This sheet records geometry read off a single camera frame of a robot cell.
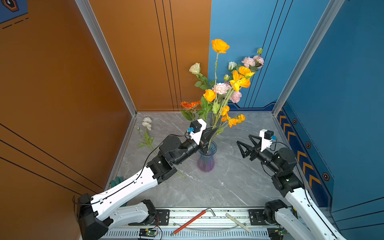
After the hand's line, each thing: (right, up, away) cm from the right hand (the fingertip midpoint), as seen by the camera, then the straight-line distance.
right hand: (243, 139), depth 71 cm
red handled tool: (-25, -40, +2) cm, 47 cm away
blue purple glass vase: (-17, -16, +20) cm, 30 cm away
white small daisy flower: (-58, +8, +35) cm, 68 cm away
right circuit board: (+16, -45, 0) cm, 48 cm away
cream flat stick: (-2, -41, +2) cm, 41 cm away
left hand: (-15, +6, -12) cm, 21 cm away
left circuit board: (-45, -45, 0) cm, 64 cm away
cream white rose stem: (-17, +33, +23) cm, 43 cm away
